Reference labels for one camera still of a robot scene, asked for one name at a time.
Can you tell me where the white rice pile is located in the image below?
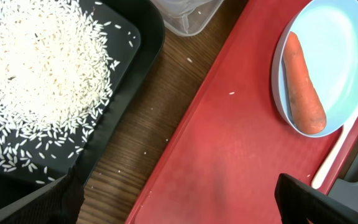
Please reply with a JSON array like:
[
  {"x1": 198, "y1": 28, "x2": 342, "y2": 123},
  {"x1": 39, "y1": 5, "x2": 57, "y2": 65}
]
[{"x1": 0, "y1": 0, "x2": 142, "y2": 184}]

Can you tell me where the clear plastic waste bin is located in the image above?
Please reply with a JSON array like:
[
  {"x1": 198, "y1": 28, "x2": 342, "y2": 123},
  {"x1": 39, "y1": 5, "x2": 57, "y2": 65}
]
[{"x1": 151, "y1": 0, "x2": 224, "y2": 37}]

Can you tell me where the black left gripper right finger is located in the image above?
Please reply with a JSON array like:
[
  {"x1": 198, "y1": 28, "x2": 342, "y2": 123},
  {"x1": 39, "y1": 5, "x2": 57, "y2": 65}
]
[{"x1": 275, "y1": 173, "x2": 358, "y2": 224}]

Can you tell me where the orange carrot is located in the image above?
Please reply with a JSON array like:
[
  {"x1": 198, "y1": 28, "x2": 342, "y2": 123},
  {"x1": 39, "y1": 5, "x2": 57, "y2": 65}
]
[{"x1": 283, "y1": 32, "x2": 327, "y2": 134}]

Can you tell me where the white plastic spoon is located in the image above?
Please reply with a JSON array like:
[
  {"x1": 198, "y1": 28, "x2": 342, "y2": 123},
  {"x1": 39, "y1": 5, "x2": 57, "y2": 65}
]
[{"x1": 311, "y1": 105, "x2": 358, "y2": 189}]

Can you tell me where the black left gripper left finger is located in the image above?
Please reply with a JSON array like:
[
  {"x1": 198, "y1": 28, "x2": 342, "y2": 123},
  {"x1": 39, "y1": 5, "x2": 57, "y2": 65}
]
[{"x1": 0, "y1": 166, "x2": 85, "y2": 223}]

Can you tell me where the black food waste tray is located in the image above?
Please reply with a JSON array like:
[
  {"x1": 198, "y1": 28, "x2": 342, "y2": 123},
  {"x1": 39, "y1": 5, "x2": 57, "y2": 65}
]
[{"x1": 0, "y1": 0, "x2": 165, "y2": 222}]

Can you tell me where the red serving tray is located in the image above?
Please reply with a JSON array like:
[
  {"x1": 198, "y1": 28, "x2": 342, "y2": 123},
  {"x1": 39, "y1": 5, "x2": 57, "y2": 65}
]
[{"x1": 127, "y1": 0, "x2": 358, "y2": 223}]

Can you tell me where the light blue plate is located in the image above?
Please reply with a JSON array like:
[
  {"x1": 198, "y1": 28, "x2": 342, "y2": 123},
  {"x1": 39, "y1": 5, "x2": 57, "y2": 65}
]
[{"x1": 271, "y1": 0, "x2": 358, "y2": 138}]

